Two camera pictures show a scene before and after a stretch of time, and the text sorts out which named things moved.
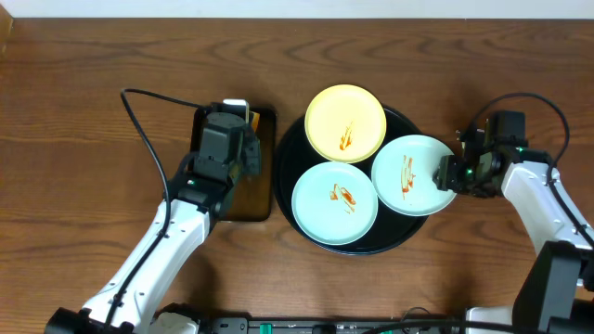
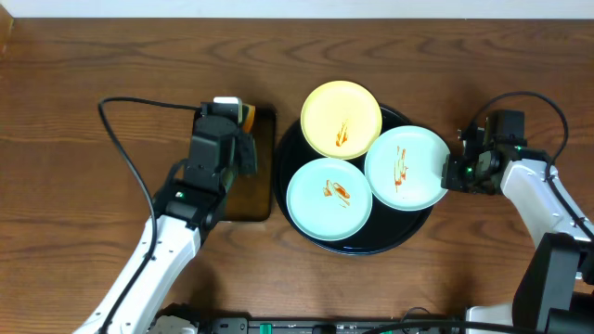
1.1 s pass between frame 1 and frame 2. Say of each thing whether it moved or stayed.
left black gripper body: stayed
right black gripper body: stayed
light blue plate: stayed
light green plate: moved
